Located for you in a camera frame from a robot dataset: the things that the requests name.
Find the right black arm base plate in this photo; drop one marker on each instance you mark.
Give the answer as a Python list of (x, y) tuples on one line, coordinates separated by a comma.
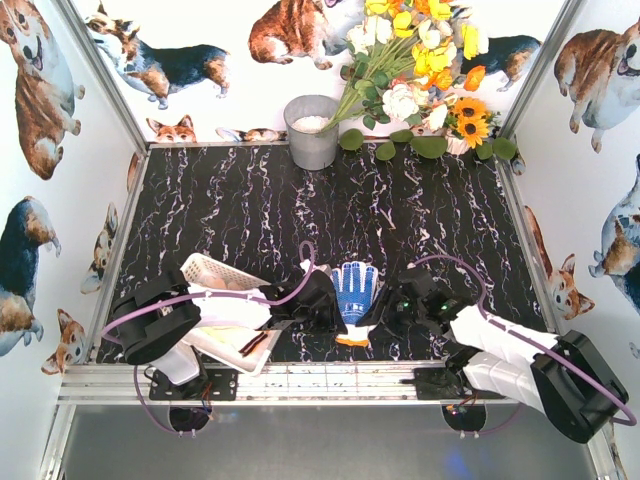
[(446, 382)]

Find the white perforated storage basket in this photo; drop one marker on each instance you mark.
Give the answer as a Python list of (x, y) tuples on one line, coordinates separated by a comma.
[(204, 273)]

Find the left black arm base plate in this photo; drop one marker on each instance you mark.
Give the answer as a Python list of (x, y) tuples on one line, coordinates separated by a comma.
[(213, 384)]

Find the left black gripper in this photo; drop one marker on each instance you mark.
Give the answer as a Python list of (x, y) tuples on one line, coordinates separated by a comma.
[(326, 304)]

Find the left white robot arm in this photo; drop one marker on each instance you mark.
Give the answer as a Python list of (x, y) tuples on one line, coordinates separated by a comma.
[(162, 323)]

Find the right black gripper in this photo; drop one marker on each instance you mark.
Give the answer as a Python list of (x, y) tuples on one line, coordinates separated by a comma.
[(386, 302)]

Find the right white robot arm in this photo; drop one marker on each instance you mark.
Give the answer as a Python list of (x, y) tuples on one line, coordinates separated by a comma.
[(562, 376)]

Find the grey metal bucket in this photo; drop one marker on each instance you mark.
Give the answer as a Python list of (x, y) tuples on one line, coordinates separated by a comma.
[(312, 137)]

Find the aluminium front frame rail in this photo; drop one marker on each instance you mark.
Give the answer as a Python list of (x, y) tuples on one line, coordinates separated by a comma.
[(357, 383)]

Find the cream glove red cuff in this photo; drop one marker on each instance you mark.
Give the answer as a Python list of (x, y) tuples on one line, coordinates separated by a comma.
[(228, 326)]

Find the blue dotted glove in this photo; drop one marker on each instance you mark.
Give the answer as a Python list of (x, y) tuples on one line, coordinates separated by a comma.
[(356, 285)]

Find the artificial flower bouquet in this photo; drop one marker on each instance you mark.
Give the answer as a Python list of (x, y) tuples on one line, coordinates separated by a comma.
[(418, 63)]

